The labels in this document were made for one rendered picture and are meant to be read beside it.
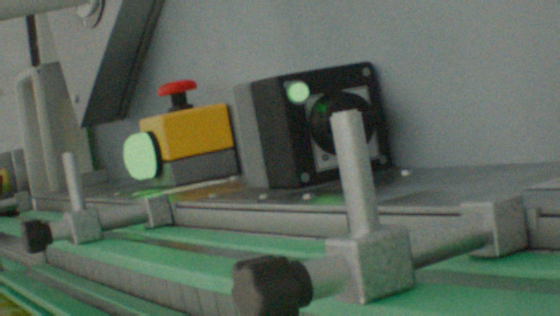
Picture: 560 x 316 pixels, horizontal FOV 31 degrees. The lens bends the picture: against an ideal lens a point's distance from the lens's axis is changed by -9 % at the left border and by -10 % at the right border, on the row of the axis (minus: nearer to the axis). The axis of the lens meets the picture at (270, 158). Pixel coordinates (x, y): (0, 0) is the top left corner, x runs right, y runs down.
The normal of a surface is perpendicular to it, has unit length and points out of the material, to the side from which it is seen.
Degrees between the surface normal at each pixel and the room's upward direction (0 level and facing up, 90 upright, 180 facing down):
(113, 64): 90
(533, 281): 90
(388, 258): 90
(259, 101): 0
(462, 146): 0
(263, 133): 0
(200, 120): 90
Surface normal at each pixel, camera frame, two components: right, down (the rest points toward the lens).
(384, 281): 0.41, -0.03
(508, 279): -0.18, -0.98
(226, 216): -0.89, 0.19
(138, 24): 0.36, 0.85
